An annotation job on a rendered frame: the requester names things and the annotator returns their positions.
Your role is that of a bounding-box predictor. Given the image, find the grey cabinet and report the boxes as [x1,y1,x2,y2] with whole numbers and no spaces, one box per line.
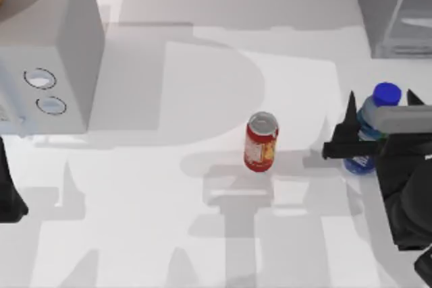
[348,0,432,60]

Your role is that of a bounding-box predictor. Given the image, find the blue bottle with blue cap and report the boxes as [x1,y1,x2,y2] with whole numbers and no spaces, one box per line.
[342,82,403,175]

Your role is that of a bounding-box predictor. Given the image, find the red and white can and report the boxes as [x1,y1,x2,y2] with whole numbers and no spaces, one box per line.
[243,111,280,173]

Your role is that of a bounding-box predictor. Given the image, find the large microwave knob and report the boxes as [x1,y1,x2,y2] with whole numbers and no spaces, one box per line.
[23,67,57,90]

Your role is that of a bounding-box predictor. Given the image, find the pale grey rounded box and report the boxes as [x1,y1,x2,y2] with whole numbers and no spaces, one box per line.
[370,105,432,134]

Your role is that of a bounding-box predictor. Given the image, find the small microwave knob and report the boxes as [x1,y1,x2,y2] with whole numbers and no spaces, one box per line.
[35,96,68,115]

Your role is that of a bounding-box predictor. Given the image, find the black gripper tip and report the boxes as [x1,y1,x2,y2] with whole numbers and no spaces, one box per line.
[0,136,30,225]

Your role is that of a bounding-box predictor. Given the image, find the pale microwave oven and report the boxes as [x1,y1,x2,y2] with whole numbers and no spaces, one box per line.
[0,0,104,138]

